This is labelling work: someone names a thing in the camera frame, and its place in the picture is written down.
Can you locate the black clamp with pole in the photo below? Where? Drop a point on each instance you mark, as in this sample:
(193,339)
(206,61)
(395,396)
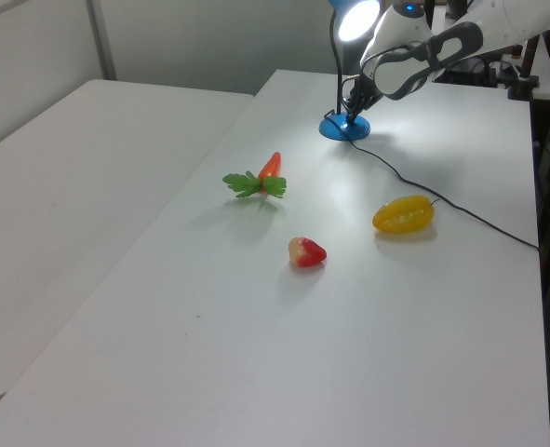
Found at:
(525,84)

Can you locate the red and cream toy fruit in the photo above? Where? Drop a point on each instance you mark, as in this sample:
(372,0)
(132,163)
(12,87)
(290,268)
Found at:
(308,253)

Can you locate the black electronics box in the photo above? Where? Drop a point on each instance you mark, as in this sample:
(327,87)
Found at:
(470,70)

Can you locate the yellow toy starfruit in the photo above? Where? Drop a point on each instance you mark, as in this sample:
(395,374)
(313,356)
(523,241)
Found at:
(404,215)

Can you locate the blue desk lamp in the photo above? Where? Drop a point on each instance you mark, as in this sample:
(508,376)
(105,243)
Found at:
(344,132)

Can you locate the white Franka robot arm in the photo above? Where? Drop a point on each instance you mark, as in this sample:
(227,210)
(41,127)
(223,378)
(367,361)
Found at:
(442,46)

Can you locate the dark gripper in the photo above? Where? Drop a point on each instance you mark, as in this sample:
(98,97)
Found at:
(364,93)

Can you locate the orange toy carrot green leaves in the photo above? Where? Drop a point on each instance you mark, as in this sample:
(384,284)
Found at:
(270,168)

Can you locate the white side table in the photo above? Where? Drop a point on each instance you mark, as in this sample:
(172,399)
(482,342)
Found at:
(70,209)

